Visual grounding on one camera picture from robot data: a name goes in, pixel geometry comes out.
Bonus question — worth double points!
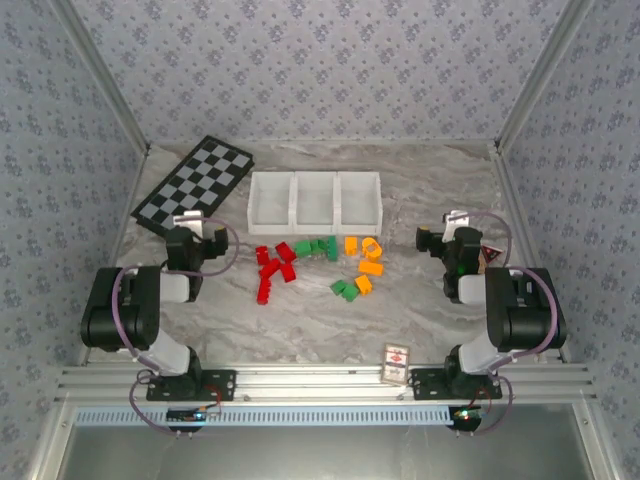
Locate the orange arch lego brick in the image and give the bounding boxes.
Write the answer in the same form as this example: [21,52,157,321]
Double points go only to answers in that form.
[360,236,383,263]

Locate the red triangle sign card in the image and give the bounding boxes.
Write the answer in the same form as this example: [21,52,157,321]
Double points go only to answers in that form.
[479,244,503,274]

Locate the black grey chess board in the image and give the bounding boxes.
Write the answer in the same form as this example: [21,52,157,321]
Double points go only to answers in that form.
[130,134,255,248]

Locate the playing card box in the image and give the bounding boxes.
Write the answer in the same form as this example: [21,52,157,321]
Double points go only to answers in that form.
[382,342,411,386]

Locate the left circuit board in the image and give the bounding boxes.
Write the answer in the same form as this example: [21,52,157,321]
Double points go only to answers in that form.
[166,406,222,422]

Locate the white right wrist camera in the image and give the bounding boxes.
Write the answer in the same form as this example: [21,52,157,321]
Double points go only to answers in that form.
[446,209,474,242]

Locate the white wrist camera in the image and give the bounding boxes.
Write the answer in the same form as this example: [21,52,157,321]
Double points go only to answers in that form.
[173,210,205,239]
[446,209,474,242]

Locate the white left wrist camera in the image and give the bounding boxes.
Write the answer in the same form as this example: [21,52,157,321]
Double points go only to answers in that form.
[173,210,205,239]

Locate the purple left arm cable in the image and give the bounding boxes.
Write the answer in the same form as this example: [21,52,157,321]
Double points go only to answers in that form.
[112,215,241,439]

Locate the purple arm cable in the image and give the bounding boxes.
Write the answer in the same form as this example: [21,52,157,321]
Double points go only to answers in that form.
[462,211,562,437]
[112,215,241,439]

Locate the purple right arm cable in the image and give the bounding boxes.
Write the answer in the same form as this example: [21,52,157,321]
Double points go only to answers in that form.
[462,211,562,437]

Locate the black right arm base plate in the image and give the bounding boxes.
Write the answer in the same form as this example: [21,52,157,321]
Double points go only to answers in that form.
[410,368,503,401]

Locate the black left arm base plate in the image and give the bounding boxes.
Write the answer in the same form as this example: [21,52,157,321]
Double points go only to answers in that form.
[146,368,237,402]

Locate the aluminium mounting rail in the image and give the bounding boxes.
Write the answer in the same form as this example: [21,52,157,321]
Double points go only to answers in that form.
[54,363,599,404]

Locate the aluminium frame post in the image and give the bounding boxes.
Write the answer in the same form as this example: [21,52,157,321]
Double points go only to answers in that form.
[49,0,152,154]
[493,0,597,154]

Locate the slotted grey cable duct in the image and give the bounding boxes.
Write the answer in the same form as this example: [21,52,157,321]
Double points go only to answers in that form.
[73,405,454,427]

